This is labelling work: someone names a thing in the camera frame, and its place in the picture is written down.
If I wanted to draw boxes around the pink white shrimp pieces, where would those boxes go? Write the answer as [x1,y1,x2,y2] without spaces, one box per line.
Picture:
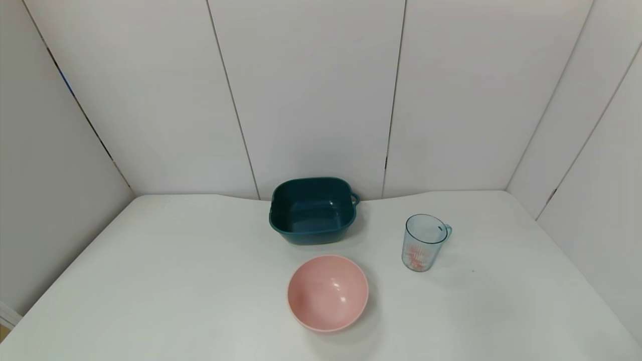
[405,243,433,271]

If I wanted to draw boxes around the dark teal square basin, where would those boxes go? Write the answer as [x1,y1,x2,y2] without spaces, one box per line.
[269,177,361,246]

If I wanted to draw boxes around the pink round bowl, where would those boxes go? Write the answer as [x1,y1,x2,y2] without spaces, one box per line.
[287,255,370,333]

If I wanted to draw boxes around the clear blue ribbed cup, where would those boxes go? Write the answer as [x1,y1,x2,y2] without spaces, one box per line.
[401,214,453,273]

